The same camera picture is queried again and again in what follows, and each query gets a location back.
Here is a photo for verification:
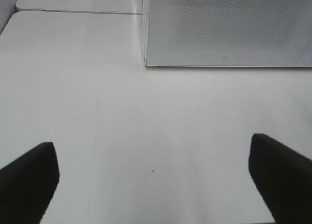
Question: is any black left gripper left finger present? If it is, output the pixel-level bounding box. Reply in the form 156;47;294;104
0;142;60;224

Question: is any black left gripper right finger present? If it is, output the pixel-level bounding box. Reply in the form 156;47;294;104
248;133;312;224

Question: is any white microwave oven body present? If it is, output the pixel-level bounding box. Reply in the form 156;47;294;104
140;0;312;68

